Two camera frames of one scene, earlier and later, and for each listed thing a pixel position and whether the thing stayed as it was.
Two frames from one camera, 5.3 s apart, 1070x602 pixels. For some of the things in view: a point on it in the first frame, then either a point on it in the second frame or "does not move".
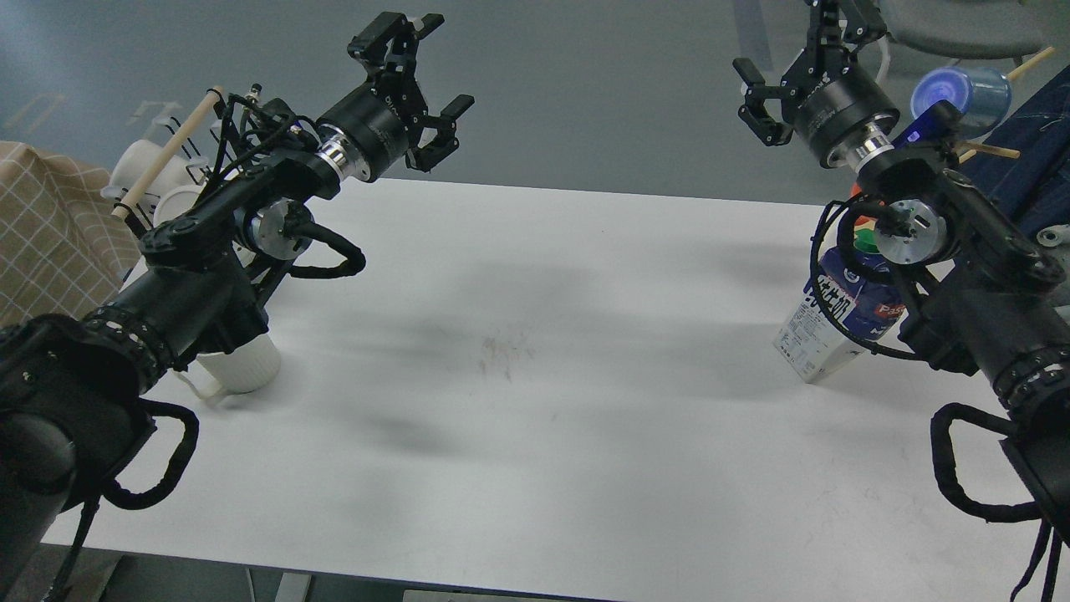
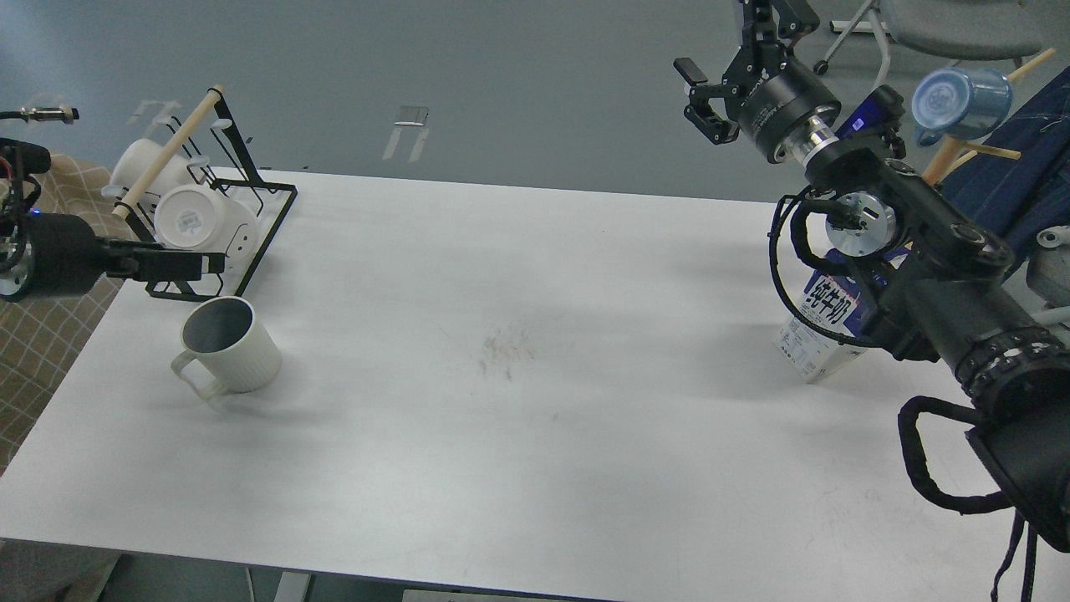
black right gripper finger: x=852 y=23 -> x=785 y=22
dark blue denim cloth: x=1033 y=187 does not move
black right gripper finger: x=770 y=130 -> x=701 y=111
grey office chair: x=994 y=29 does not move
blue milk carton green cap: x=862 y=291 does not move
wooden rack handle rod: x=170 y=151 does not move
